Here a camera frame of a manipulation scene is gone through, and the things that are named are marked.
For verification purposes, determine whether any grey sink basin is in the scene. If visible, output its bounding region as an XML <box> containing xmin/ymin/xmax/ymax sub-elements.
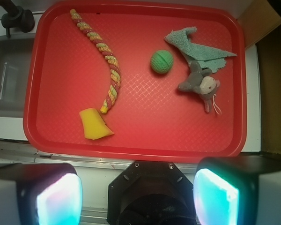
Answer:
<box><xmin>0</xmin><ymin>33</ymin><xmax>35</xmax><ymax>118</ymax></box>

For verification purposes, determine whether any red plastic tray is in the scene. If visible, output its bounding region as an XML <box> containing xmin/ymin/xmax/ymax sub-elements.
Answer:
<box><xmin>23</xmin><ymin>0</ymin><xmax>247</xmax><ymax>163</ymax></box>

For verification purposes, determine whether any yellow sponge piece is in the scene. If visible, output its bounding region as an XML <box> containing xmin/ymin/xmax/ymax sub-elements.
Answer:
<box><xmin>79</xmin><ymin>108</ymin><xmax>114</xmax><ymax>140</ymax></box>

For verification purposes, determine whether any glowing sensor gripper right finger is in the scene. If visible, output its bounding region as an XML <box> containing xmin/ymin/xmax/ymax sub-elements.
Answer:
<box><xmin>193</xmin><ymin>155</ymin><xmax>281</xmax><ymax>225</ymax></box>

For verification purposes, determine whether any black faucet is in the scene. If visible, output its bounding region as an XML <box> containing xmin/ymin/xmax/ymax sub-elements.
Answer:
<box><xmin>0</xmin><ymin>0</ymin><xmax>35</xmax><ymax>38</ymax></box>

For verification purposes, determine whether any grey plush mouse toy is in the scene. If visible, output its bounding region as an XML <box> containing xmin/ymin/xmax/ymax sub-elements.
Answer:
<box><xmin>177</xmin><ymin>61</ymin><xmax>222</xmax><ymax>115</ymax></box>

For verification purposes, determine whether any teal terry cloth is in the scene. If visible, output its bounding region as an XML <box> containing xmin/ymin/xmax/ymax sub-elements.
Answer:
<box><xmin>164</xmin><ymin>27</ymin><xmax>237</xmax><ymax>74</ymax></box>

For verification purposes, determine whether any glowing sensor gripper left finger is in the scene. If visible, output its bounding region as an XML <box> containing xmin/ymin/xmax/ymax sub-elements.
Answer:
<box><xmin>0</xmin><ymin>163</ymin><xmax>82</xmax><ymax>225</ymax></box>

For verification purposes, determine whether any green textured ball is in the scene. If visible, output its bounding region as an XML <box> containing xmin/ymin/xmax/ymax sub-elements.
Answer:
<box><xmin>150</xmin><ymin>50</ymin><xmax>174</xmax><ymax>74</ymax></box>

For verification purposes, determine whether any multicolored twisted rope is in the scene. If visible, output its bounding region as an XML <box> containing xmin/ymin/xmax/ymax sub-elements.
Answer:
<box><xmin>69</xmin><ymin>8</ymin><xmax>122</xmax><ymax>115</ymax></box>

